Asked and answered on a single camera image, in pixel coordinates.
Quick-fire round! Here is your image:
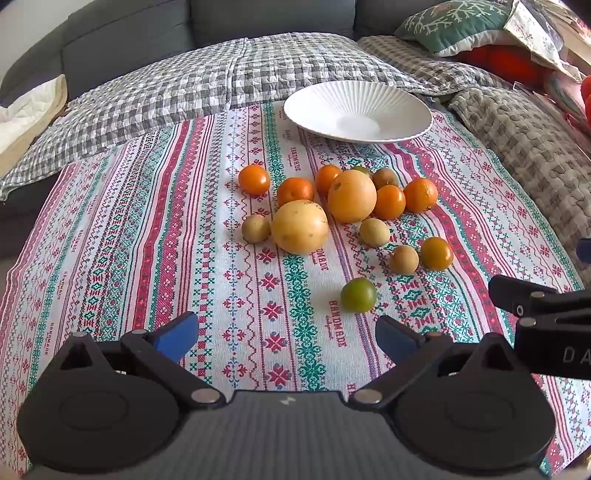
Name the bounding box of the orange mandarin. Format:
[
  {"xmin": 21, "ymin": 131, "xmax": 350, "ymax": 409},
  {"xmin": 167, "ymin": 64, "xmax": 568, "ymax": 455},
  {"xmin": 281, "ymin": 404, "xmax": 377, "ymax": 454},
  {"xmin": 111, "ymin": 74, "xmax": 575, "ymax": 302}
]
[
  {"xmin": 403, "ymin": 178, "xmax": 439, "ymax": 213},
  {"xmin": 276, "ymin": 177, "xmax": 316, "ymax": 208}
]

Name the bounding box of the white ribbed plate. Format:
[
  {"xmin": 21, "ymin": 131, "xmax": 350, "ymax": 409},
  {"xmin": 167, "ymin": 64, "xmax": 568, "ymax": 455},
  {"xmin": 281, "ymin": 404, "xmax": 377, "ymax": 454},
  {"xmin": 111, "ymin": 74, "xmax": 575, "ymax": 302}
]
[{"xmin": 283, "ymin": 81, "xmax": 434, "ymax": 144}]

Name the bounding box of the dark grey sofa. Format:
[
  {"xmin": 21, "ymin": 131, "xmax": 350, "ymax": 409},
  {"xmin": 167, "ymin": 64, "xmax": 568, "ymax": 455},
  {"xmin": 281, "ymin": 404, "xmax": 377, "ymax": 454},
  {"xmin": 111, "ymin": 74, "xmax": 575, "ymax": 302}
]
[{"xmin": 0, "ymin": 0, "xmax": 462, "ymax": 259}]

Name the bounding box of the beige white quilt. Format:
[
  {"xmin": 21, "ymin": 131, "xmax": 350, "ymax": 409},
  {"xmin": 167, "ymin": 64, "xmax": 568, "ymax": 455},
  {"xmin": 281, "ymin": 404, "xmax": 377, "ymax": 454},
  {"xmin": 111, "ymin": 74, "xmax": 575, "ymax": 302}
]
[{"xmin": 0, "ymin": 74, "xmax": 69, "ymax": 178}]

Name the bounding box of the large orange grapefruit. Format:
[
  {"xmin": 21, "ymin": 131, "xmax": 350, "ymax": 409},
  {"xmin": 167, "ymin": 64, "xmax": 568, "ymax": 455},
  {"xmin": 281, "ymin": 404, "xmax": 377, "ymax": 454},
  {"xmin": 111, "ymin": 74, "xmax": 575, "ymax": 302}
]
[{"xmin": 327, "ymin": 169, "xmax": 378, "ymax": 223}]

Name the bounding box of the white floral cloth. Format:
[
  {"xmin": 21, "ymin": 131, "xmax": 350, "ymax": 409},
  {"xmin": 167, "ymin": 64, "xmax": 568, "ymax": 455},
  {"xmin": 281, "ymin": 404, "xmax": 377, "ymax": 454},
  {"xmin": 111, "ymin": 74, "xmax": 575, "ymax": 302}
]
[{"xmin": 503, "ymin": 0, "xmax": 583, "ymax": 81}]

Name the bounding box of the large yellow round fruit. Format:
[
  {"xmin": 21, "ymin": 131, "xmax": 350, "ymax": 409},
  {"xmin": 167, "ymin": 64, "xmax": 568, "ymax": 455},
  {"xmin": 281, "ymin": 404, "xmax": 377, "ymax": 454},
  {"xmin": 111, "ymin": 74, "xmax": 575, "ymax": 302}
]
[{"xmin": 270, "ymin": 200, "xmax": 329, "ymax": 255}]

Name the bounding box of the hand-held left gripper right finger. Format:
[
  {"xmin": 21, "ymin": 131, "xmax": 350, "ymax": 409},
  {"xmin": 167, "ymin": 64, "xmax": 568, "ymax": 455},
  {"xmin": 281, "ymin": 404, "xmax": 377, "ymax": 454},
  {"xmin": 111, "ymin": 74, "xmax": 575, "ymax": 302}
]
[{"xmin": 348, "ymin": 316, "xmax": 525, "ymax": 409}]

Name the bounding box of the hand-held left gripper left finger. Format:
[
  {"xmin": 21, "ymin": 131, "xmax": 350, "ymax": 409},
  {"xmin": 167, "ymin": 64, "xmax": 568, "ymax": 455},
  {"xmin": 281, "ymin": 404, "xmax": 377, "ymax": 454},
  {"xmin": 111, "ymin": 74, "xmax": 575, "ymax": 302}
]
[{"xmin": 60, "ymin": 311, "xmax": 227, "ymax": 409}]

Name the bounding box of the fluffy grey patterned blanket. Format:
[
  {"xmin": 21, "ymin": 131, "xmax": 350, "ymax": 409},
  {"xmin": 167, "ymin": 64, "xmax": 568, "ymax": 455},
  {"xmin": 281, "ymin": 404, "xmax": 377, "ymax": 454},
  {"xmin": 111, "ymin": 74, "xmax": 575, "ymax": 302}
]
[{"xmin": 448, "ymin": 85, "xmax": 591, "ymax": 259}]

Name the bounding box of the smooth orange tomato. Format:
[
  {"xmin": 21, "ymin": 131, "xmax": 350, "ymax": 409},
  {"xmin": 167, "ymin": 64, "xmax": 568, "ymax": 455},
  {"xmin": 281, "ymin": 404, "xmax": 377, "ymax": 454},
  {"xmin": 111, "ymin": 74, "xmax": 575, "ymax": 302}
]
[
  {"xmin": 238, "ymin": 164, "xmax": 271, "ymax": 196},
  {"xmin": 373, "ymin": 185, "xmax": 407, "ymax": 221},
  {"xmin": 315, "ymin": 165, "xmax": 343, "ymax": 197}
]

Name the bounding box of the orange green tomato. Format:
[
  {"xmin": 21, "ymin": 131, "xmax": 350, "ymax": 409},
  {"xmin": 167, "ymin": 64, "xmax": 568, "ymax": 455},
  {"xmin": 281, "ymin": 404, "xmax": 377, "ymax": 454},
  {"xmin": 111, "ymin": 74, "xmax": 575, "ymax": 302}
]
[{"xmin": 420, "ymin": 236, "xmax": 455, "ymax": 271}]

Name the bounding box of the brown checked waffle blanket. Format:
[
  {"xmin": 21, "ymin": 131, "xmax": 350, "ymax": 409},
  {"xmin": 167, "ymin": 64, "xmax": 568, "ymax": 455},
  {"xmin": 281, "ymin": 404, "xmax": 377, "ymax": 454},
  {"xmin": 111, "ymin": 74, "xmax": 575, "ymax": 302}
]
[{"xmin": 358, "ymin": 34, "xmax": 522, "ymax": 100}]

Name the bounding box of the red green patterned tablecloth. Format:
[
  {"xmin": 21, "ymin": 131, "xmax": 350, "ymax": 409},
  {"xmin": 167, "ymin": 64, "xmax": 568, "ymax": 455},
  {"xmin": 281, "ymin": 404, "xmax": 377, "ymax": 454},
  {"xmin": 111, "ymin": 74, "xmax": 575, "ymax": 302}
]
[{"xmin": 0, "ymin": 99, "xmax": 585, "ymax": 478}]

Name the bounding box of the red cushion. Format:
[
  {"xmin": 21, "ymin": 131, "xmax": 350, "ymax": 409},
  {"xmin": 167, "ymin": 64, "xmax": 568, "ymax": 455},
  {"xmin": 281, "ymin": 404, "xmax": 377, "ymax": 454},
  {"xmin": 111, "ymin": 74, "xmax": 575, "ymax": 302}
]
[{"xmin": 457, "ymin": 44, "xmax": 555, "ymax": 86}]

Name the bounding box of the green snowflake pillow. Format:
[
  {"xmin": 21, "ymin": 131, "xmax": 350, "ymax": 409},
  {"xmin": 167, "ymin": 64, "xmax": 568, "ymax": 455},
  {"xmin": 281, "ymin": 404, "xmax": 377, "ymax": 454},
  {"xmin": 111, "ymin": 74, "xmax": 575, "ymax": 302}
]
[{"xmin": 394, "ymin": 0, "xmax": 522, "ymax": 58}]

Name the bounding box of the grey white gingham quilt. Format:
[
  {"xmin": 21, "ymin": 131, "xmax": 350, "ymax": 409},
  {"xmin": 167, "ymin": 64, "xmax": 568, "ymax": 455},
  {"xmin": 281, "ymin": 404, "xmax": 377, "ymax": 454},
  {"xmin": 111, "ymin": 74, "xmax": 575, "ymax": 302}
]
[{"xmin": 0, "ymin": 32, "xmax": 444, "ymax": 201}]

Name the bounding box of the small tan round fruit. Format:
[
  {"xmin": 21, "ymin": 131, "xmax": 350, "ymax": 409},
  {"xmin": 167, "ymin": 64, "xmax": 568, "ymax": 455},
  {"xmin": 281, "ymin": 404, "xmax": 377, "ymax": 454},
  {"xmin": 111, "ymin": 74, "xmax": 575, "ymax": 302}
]
[
  {"xmin": 372, "ymin": 167, "xmax": 400, "ymax": 190},
  {"xmin": 359, "ymin": 217, "xmax": 391, "ymax": 248},
  {"xmin": 241, "ymin": 213, "xmax": 272, "ymax": 244},
  {"xmin": 390, "ymin": 244, "xmax": 420, "ymax": 276}
]

